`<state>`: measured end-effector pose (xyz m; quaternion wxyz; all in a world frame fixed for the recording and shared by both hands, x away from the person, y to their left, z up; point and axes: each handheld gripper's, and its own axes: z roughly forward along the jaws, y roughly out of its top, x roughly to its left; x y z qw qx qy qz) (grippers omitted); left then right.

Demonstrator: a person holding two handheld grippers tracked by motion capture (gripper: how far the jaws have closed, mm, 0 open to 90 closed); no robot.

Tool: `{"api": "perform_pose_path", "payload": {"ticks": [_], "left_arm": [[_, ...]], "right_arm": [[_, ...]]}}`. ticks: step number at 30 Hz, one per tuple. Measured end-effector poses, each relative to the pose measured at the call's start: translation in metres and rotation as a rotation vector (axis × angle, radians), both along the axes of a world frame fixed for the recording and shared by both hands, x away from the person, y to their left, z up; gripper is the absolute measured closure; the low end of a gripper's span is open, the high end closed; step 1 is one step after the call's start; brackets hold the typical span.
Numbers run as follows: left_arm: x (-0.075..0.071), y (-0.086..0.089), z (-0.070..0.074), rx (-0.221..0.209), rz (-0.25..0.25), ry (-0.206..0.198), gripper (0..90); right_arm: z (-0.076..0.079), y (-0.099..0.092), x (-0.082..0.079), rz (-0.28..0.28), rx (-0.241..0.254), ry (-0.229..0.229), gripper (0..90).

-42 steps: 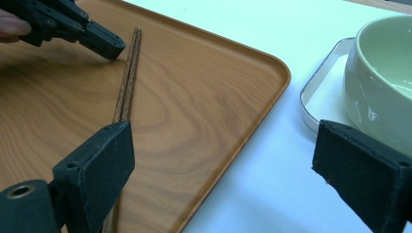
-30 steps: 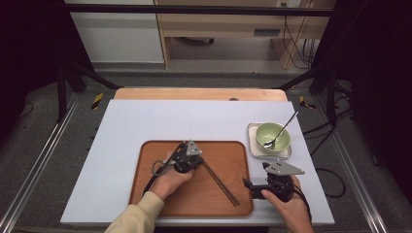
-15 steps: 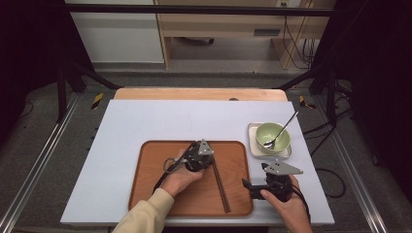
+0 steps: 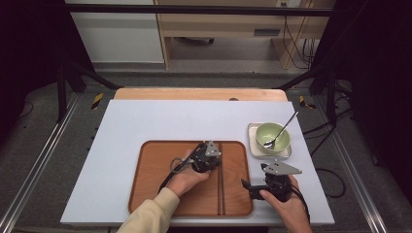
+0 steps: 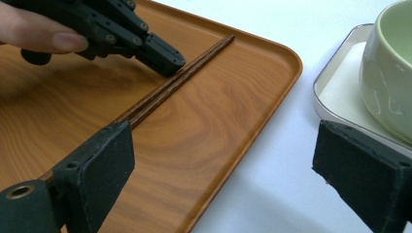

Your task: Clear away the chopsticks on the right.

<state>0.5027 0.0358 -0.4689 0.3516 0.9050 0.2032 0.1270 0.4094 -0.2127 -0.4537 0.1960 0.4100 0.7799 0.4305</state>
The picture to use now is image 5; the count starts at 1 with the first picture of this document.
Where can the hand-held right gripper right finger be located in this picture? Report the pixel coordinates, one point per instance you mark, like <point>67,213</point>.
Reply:
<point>362,174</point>

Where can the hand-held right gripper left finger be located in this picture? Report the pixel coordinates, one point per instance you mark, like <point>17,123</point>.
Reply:
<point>97,171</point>

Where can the dark brown wooden chopstick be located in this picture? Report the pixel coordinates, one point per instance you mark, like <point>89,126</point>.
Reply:
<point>181,82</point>
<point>207,55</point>

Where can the orange wood-grain tray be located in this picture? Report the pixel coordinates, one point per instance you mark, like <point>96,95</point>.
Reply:
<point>210,113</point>

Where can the white rectangular tray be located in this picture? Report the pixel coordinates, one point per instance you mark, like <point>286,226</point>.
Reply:
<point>340,93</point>

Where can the light green ceramic bowl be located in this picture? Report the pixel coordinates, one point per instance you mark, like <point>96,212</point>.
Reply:
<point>385,74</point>

